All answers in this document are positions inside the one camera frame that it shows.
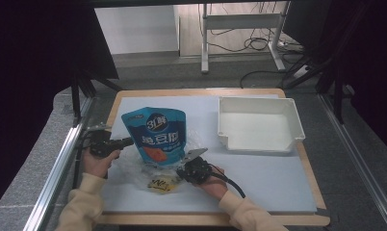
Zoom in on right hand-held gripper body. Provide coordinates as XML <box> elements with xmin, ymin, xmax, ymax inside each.
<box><xmin>181</xmin><ymin>147</ymin><xmax>214</xmax><ymax>185</ymax></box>

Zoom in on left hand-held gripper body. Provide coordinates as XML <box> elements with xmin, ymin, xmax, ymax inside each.
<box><xmin>85</xmin><ymin>124</ymin><xmax>118</xmax><ymax>159</ymax></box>

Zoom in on blue food pouch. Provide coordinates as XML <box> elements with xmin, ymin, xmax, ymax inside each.
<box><xmin>120</xmin><ymin>106</ymin><xmax>187</xmax><ymax>167</ymax></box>

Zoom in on translucent white plastic bag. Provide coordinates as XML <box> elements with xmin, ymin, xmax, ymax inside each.
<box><xmin>117</xmin><ymin>128</ymin><xmax>200</xmax><ymax>195</ymax></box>

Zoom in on person's left hand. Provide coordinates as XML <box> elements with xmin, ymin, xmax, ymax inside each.
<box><xmin>82</xmin><ymin>148</ymin><xmax>121</xmax><ymax>179</ymax></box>

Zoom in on person's right hand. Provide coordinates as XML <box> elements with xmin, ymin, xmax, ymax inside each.
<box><xmin>194</xmin><ymin>167</ymin><xmax>229</xmax><ymax>201</ymax></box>

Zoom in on black metal stand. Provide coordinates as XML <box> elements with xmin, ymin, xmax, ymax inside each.
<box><xmin>282</xmin><ymin>0</ymin><xmax>356</xmax><ymax>125</ymax></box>
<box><xmin>69</xmin><ymin>68</ymin><xmax>122</xmax><ymax>127</ymax></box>

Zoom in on white foam mat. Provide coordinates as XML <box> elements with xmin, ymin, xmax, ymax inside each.
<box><xmin>99</xmin><ymin>93</ymin><xmax>319</xmax><ymax>215</ymax></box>

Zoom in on white plastic tray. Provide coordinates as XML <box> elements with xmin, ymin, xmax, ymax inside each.
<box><xmin>216</xmin><ymin>95</ymin><xmax>306</xmax><ymax>154</ymax></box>

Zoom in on black curtain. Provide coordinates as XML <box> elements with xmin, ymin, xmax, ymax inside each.
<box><xmin>339</xmin><ymin>0</ymin><xmax>387</xmax><ymax>158</ymax></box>
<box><xmin>0</xmin><ymin>0</ymin><xmax>119</xmax><ymax>215</ymax></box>

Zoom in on white power strip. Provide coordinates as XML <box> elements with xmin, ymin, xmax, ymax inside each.
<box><xmin>292</xmin><ymin>64</ymin><xmax>310</xmax><ymax>80</ymax></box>

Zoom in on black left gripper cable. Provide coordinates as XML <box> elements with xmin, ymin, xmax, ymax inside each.
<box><xmin>71</xmin><ymin>133</ymin><xmax>89</xmax><ymax>191</ymax></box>

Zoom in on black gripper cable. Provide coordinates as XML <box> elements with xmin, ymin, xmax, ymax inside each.
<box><xmin>209</xmin><ymin>163</ymin><xmax>247</xmax><ymax>199</ymax></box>
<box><xmin>71</xmin><ymin>133</ymin><xmax>89</xmax><ymax>191</ymax></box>

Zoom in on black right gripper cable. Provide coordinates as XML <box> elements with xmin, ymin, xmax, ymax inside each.
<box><xmin>209</xmin><ymin>163</ymin><xmax>247</xmax><ymax>199</ymax></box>

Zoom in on aluminium rail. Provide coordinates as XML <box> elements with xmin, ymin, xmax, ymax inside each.
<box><xmin>22</xmin><ymin>95</ymin><xmax>94</xmax><ymax>231</ymax></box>
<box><xmin>320</xmin><ymin>94</ymin><xmax>387</xmax><ymax>230</ymax></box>

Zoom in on white wall panel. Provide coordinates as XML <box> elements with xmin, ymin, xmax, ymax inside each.
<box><xmin>94</xmin><ymin>5</ymin><xmax>180</xmax><ymax>56</ymax></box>

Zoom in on black floor cable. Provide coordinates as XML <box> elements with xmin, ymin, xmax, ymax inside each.
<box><xmin>239</xmin><ymin>69</ymin><xmax>291</xmax><ymax>90</ymax></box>

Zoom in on tangled black floor cables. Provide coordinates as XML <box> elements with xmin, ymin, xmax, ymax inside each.
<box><xmin>207</xmin><ymin>27</ymin><xmax>279</xmax><ymax>54</ymax></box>

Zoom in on white metal desk frame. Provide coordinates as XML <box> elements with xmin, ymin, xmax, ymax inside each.
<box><xmin>199</xmin><ymin>1</ymin><xmax>291</xmax><ymax>74</ymax></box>

